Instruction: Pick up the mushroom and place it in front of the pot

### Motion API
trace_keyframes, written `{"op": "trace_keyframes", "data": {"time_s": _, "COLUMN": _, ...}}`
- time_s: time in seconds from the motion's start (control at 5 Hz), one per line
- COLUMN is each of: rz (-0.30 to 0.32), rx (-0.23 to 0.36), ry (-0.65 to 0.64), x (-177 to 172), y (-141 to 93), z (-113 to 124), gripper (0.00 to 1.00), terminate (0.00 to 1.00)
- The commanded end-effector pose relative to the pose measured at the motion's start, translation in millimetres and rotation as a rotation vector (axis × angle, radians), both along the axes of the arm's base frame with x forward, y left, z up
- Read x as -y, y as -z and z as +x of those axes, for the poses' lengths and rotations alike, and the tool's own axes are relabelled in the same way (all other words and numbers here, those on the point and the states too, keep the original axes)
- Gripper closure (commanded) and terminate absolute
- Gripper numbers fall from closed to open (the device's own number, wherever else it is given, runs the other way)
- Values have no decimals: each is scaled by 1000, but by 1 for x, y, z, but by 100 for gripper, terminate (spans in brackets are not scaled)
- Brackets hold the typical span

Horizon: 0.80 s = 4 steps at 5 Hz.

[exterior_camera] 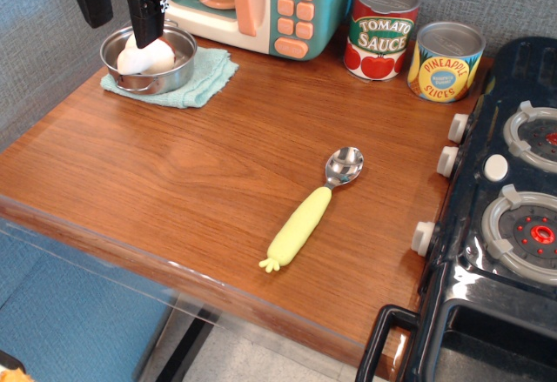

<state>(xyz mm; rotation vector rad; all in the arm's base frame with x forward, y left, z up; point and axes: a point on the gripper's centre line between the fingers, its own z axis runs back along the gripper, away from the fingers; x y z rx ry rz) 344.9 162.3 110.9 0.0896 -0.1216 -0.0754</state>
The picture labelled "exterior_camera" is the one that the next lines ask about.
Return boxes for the small steel pot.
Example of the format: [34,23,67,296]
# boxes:
[100,25,198,95]

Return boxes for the light green folded cloth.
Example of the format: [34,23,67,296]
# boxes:
[100,47,238,109]

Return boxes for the teal toy microwave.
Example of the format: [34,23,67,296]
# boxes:
[166,0,352,61]

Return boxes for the tomato sauce can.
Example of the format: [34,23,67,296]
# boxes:
[344,0,420,81]

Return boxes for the pineapple slices can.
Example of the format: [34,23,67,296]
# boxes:
[407,21,486,103]

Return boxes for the white stove knob top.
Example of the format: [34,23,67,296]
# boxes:
[447,113,469,144]

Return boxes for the white stove knob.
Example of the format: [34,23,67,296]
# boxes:
[436,146,459,178]
[411,221,436,257]
[447,113,469,144]

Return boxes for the white stove knob middle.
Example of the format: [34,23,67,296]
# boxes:
[436,146,459,178]

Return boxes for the white stove knob bottom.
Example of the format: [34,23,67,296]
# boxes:
[411,221,436,257]

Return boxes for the white round stove button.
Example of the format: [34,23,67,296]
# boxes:
[483,154,508,182]

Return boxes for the grey upper stove burner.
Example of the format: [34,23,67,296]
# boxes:
[503,100,556,173]

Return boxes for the grey stove burner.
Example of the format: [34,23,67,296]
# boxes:
[481,184,556,286]
[503,100,556,173]

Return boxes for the grey lower stove burner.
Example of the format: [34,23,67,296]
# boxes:
[481,184,556,286]

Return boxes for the black toy stove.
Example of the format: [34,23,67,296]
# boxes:
[356,37,556,381]

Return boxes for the spoon with yellow handle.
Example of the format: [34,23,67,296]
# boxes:
[258,146,364,273]

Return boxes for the black oven door handle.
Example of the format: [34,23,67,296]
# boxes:
[355,305,419,382]

